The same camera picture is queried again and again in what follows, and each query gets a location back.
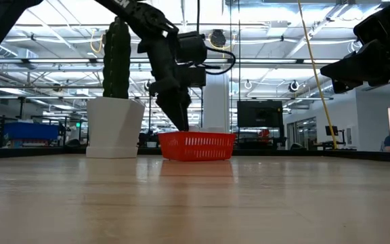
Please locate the small black monitor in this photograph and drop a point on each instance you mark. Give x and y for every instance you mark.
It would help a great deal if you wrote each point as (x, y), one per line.
(332, 131)

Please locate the blue plastic bin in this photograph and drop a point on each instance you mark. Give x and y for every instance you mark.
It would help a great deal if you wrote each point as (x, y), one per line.
(29, 131)

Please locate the red plastic basket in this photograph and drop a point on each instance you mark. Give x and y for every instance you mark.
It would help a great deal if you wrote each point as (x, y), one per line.
(196, 146)

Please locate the large black monitor screen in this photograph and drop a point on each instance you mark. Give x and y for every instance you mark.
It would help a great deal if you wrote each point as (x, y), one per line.
(259, 113)

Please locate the white building column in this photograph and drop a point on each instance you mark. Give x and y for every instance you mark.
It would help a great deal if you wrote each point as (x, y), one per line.
(217, 108)

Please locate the white faceted plant pot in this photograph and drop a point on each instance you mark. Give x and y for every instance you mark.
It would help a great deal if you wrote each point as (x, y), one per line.
(113, 128)

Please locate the black aluminium table frame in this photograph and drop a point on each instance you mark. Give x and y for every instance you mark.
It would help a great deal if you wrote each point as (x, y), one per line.
(29, 152)

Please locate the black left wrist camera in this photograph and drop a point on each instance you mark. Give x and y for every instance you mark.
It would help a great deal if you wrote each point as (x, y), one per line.
(191, 47)

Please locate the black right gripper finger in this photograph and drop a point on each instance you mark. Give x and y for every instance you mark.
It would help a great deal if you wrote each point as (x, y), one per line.
(343, 86)
(361, 64)

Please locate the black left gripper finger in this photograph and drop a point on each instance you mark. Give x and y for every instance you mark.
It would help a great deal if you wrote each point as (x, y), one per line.
(186, 112)
(173, 108)

